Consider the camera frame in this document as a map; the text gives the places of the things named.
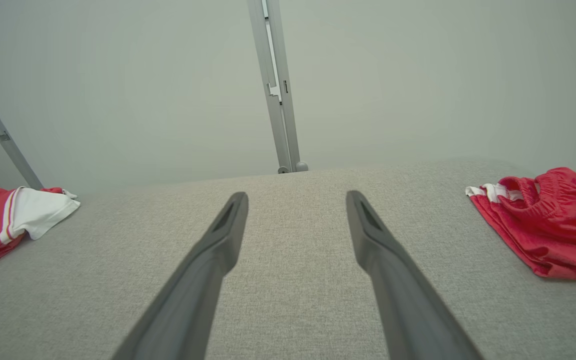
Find red Bulls basketball shorts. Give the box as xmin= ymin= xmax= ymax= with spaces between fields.
xmin=465 ymin=166 xmax=576 ymax=281

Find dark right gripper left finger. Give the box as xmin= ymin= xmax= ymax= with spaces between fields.
xmin=112 ymin=191 xmax=250 ymax=360

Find red and white jersey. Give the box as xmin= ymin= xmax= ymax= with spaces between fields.
xmin=0 ymin=186 xmax=82 ymax=268

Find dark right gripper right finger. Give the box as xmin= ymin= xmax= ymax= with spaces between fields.
xmin=345 ymin=190 xmax=485 ymax=360

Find grey partition post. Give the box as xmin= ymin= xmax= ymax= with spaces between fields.
xmin=0 ymin=67 xmax=45 ymax=191
xmin=246 ymin=0 xmax=310 ymax=175

